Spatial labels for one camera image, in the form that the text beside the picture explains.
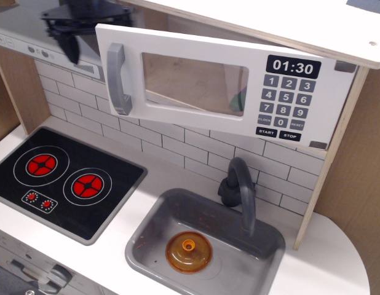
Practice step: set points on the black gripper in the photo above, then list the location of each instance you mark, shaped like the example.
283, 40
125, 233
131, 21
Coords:
77, 18

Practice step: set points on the grey microwave door handle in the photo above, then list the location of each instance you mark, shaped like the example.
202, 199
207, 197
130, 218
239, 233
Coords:
122, 102

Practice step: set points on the white toy microwave door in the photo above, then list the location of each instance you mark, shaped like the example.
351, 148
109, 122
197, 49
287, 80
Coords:
190, 80

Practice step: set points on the green object inside microwave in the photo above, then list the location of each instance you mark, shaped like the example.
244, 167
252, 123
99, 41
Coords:
237, 103

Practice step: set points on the black toy stovetop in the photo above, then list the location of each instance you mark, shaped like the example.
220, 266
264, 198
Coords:
67, 185

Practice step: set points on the dark grey toy faucet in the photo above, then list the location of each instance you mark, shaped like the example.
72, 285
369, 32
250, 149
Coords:
238, 189

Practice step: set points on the grey toy sink basin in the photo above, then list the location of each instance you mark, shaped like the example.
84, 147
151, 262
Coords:
241, 263

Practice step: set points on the orange transparent pot lid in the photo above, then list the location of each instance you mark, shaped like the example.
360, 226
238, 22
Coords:
188, 252

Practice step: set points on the grey oven door handle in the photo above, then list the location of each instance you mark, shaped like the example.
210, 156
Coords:
51, 282

